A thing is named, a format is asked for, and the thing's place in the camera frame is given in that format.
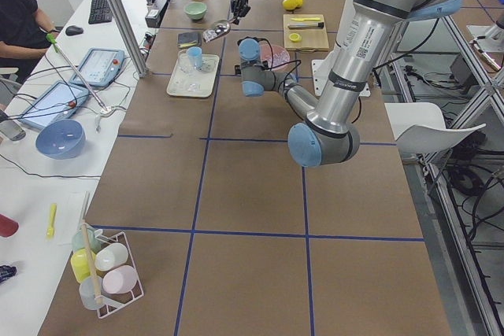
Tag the yellow lemon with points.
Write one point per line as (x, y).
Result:
(289, 5)

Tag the person in black shirt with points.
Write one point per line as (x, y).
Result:
(24, 27)

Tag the yellow cup in rack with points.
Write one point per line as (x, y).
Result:
(79, 265)

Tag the grey cup in rack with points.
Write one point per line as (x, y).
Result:
(87, 295)

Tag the white wire cup rack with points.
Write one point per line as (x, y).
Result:
(112, 302)

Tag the steel ice scoop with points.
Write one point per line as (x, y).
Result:
(217, 30)

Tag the yellow plastic spoon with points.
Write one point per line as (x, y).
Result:
(51, 219)

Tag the black computer mouse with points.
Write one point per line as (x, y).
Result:
(73, 30)

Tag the lemon slice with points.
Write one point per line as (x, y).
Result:
(295, 37)

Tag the white cup in rack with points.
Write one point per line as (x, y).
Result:
(111, 257)

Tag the red cup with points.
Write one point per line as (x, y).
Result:
(8, 227)

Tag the near teach pendant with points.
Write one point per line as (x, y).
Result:
(58, 102)

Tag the teach pendant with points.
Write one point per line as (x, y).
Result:
(101, 66)
(58, 102)

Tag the blue cup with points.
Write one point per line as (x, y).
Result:
(194, 55)

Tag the far teach pendant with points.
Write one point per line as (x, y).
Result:
(101, 66)

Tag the clear wine glass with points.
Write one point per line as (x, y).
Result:
(185, 67)

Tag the black keyboard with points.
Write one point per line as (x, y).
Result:
(100, 12)

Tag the yellow cloth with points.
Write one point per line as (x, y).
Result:
(188, 44)

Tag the green cup in rack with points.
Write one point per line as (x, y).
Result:
(93, 236)

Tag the black power box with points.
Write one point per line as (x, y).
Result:
(155, 14)

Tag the green bowl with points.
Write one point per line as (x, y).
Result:
(195, 10)

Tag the white plastic chair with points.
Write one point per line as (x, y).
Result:
(419, 127)

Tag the yellow plastic knife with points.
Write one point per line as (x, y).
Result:
(305, 19)

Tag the grey folded cloth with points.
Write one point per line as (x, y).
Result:
(189, 37)

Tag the folded umbrella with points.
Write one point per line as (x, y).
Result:
(7, 272)

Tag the aluminium frame post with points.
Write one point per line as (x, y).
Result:
(128, 36)

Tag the blue bowl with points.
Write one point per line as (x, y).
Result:
(63, 139)

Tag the white bear tray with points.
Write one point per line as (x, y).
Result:
(202, 84)

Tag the wooden cutting board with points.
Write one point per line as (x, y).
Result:
(312, 39)

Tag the pink cup in rack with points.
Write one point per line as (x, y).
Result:
(120, 280)

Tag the steel muddler black cap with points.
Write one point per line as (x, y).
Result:
(302, 26)

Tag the pink bowl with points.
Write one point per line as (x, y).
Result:
(274, 57)

